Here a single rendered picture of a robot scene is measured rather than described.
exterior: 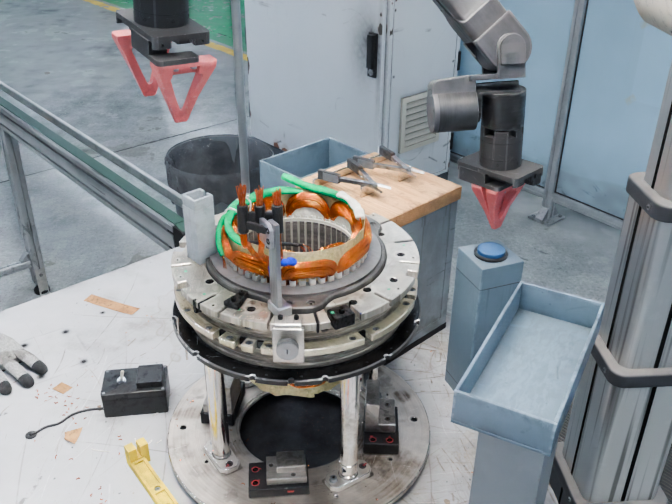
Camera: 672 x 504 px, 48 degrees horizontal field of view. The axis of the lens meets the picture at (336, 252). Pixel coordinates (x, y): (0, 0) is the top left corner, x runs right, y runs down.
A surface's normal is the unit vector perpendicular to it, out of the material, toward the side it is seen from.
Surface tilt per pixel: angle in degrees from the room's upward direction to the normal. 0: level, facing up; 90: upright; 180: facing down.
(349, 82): 90
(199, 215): 90
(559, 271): 0
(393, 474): 0
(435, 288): 90
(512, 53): 73
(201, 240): 90
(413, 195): 0
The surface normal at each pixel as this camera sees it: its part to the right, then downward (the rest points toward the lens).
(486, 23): 0.04, 0.26
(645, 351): 0.07, 0.50
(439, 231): 0.69, 0.37
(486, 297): 0.37, 0.47
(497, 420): -0.47, 0.44
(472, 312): -0.93, 0.18
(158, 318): 0.01, -0.87
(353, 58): -0.75, 0.33
